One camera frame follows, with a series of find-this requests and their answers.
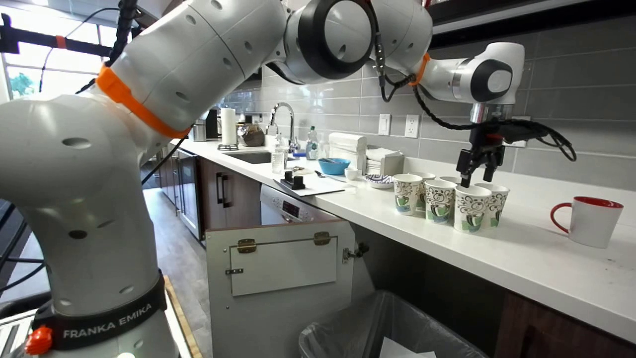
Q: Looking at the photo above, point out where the white cutting board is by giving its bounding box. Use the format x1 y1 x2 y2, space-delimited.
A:
275 175 345 197

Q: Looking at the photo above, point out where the blue bowl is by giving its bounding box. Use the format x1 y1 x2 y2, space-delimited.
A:
317 157 349 175

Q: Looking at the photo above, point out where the chrome sink faucet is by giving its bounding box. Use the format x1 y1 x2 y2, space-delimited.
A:
266 102 297 153

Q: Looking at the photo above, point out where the wall light switch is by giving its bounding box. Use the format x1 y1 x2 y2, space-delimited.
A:
377 114 391 135

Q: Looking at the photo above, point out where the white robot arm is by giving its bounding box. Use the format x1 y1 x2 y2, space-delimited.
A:
0 0 524 358

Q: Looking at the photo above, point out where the open cabinet door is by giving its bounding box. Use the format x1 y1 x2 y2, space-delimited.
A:
206 221 373 358

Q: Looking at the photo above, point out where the white mug red interior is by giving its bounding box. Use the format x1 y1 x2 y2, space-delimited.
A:
548 195 623 249

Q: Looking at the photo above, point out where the dishwasher front panel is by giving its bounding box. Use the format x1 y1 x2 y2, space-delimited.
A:
260 185 333 225

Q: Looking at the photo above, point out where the wall outlet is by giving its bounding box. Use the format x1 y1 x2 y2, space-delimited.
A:
403 116 419 137

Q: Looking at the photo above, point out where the black power cable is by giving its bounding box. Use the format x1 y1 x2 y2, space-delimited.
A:
373 26 578 165

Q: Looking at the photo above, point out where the paper towel roll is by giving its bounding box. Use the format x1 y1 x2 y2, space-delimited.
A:
220 108 236 147

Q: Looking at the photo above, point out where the clear water bottle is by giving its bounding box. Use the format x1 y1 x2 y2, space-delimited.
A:
272 133 287 175

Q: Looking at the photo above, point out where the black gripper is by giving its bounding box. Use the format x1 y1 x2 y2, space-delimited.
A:
454 120 504 187

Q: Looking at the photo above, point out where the patterned paper bowl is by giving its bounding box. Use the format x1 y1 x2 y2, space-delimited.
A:
365 175 393 191

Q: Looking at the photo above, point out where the napkin holder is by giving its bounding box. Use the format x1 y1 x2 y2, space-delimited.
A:
365 147 403 175

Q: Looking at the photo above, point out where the grey trash bin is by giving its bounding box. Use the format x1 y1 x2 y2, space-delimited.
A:
297 291 488 358

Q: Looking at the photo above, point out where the glass soap container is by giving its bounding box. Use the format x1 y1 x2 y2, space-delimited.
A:
305 125 317 161

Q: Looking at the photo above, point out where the black holder object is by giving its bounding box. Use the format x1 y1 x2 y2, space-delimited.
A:
281 171 305 189

